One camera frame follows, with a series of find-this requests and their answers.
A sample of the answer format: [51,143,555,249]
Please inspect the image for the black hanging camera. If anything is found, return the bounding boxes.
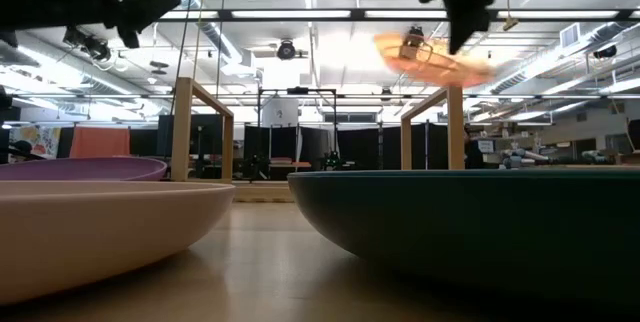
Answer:
[402,25,427,49]

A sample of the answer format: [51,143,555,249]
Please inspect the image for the orange translucent plate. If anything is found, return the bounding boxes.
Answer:
[373,30,495,89]

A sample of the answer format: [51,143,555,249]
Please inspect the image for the silver ventilation duct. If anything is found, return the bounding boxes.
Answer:
[492,21,640,96]

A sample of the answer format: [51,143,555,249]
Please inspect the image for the white board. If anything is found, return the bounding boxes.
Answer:
[262,98,300,128]

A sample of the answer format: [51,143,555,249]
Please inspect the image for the black hanging cable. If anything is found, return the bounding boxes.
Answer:
[170,0,199,114]

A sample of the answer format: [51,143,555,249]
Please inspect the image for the round black ceiling camera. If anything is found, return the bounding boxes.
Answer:
[276,39,297,61]

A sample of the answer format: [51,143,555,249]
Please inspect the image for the light wooden shelf frame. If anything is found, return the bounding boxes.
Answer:
[170,76,465,204]

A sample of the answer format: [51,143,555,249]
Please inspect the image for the colourful wall poster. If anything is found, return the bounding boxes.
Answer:
[8,125,62,159]

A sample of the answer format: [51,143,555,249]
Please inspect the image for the black dome lamp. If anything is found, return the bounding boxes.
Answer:
[593,44,619,60]

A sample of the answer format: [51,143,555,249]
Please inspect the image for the black ceiling spotlight cluster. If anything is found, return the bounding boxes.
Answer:
[62,25,112,62]

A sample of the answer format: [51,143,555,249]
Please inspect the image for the grey cylindrical machine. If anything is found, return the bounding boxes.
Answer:
[501,147,551,170]

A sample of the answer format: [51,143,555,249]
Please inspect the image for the black partition screen row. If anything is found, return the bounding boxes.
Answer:
[129,114,466,171]

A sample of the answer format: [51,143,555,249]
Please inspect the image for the purple plate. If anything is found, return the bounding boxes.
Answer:
[0,156,169,182]

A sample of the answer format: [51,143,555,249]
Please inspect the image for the black device green lights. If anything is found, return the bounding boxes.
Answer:
[319,150,347,171]

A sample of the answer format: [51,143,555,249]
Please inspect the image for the black overhead rail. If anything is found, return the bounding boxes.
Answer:
[149,8,640,23]

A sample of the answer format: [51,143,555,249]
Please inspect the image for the pale pink opaque plate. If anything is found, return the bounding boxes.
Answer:
[0,180,236,306]

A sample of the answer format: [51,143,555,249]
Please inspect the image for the white air vent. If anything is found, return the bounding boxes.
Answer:
[559,22,582,50]

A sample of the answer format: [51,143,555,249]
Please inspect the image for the dark green plate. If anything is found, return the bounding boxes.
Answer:
[287,168,640,316]

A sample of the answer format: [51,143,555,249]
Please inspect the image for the orange fabric panel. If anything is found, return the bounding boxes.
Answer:
[69,125,132,159]

